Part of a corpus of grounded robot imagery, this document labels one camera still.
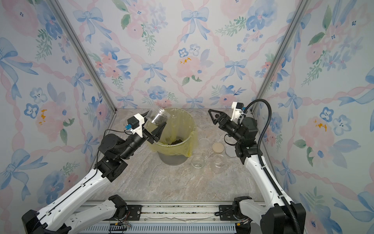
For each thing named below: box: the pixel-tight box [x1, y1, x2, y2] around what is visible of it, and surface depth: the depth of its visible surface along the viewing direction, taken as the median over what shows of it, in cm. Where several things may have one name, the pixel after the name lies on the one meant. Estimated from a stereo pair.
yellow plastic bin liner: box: [148, 107, 199, 157], surface depth 77 cm
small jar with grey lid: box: [145, 106, 171, 126], surface depth 56 cm
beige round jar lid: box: [212, 141, 225, 153], surface depth 100 cm
